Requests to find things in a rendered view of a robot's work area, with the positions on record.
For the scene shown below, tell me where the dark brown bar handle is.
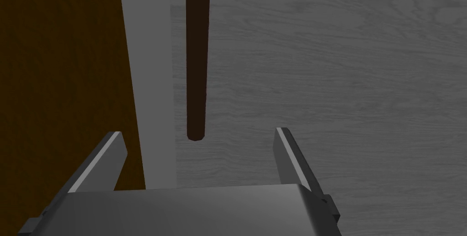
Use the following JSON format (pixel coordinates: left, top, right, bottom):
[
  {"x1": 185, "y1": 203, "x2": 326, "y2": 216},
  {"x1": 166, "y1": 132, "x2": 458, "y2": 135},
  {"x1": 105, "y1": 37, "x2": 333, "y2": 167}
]
[{"x1": 185, "y1": 0, "x2": 212, "y2": 142}]

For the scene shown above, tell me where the grey wooden cupboard door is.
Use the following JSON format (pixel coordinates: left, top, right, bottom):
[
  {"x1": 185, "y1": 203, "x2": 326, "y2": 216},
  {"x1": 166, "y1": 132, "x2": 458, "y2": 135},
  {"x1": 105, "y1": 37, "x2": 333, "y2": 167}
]
[{"x1": 169, "y1": 0, "x2": 467, "y2": 236}]

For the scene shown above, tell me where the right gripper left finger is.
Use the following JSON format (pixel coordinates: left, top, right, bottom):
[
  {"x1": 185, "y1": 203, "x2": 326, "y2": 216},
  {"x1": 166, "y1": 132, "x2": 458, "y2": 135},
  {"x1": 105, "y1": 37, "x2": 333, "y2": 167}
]
[{"x1": 67, "y1": 131, "x2": 128, "y2": 194}]

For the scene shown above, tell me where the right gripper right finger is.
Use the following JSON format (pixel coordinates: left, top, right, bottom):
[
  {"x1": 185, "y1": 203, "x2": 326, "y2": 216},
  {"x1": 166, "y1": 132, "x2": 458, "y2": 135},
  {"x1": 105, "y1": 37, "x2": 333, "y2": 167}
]
[{"x1": 272, "y1": 127, "x2": 325, "y2": 196}]

